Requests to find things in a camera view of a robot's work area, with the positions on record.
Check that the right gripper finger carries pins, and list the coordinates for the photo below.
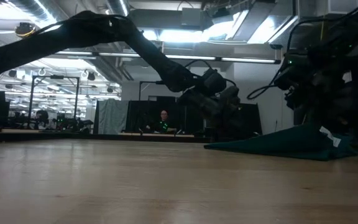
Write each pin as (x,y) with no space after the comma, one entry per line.
(340,119)
(317,117)

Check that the black ceiling spotlight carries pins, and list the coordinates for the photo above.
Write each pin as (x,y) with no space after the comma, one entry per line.
(91,76)
(12,73)

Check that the grey curtain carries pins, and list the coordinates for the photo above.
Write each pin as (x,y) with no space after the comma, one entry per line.
(112,116)

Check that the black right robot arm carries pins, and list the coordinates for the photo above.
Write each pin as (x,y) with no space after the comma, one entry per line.
(353,37)

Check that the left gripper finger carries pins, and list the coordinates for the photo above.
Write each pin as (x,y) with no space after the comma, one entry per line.
(220,129)
(237,124)

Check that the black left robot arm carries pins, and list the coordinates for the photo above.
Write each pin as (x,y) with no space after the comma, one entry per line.
(89,29)

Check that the linear ceiling light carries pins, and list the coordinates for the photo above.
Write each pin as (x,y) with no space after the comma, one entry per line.
(191,57)

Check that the silver ventilation duct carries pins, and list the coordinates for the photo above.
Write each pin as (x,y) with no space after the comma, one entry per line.
(33,7)
(117,7)

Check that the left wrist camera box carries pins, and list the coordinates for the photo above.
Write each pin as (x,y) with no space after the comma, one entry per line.
(214,80)

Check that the person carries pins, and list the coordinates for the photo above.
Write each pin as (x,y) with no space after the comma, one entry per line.
(164,124)
(42,116)

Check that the round black yellow ceiling device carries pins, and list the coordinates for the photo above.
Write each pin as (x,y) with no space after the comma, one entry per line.
(25,29)

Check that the black stand frame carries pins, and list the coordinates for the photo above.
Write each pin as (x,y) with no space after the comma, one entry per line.
(54,77)

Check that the black partition panel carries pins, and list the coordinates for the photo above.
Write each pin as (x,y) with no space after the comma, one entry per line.
(141,115)
(252,119)

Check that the green microfiber towel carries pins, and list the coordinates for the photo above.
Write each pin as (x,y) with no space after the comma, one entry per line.
(291,143)

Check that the white ceiling panel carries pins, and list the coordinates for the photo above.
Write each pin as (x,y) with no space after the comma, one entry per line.
(343,6)

